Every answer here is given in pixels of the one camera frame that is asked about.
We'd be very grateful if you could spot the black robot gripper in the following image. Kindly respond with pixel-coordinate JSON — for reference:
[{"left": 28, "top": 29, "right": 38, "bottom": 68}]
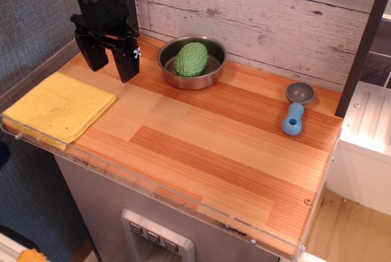
[{"left": 70, "top": 0, "right": 141, "bottom": 83}]

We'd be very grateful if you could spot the blue handled grey spoon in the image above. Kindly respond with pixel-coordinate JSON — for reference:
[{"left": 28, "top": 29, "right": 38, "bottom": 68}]
[{"left": 282, "top": 82, "right": 315, "bottom": 136}]

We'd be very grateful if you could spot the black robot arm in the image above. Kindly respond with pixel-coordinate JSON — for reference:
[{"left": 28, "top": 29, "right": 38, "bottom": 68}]
[{"left": 70, "top": 0, "right": 141, "bottom": 82}]

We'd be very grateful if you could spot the yellow folded cloth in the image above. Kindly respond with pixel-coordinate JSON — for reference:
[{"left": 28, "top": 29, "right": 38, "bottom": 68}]
[{"left": 2, "top": 72, "right": 116, "bottom": 150}]

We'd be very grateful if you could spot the green bumpy toy fruit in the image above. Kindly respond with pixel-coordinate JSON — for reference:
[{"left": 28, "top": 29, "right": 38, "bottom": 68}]
[{"left": 174, "top": 42, "right": 208, "bottom": 77}]

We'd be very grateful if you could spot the clear acrylic edge guard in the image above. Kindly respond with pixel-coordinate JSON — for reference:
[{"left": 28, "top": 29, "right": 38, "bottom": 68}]
[{"left": 1, "top": 123, "right": 305, "bottom": 261}]

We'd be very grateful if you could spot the toy fridge water dispenser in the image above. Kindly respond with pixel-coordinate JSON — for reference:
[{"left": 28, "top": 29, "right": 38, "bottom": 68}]
[{"left": 121, "top": 208, "right": 196, "bottom": 261}]

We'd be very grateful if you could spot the orange object bottom left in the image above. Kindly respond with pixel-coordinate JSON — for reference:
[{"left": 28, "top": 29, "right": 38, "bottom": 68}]
[{"left": 16, "top": 249, "right": 48, "bottom": 262}]

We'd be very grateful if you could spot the steel pot with handle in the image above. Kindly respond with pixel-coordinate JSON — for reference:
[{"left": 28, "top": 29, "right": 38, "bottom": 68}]
[{"left": 136, "top": 35, "right": 228, "bottom": 91}]

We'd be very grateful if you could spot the dark right vertical post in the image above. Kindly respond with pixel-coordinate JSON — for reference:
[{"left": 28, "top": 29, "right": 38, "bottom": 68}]
[{"left": 335, "top": 0, "right": 389, "bottom": 118}]

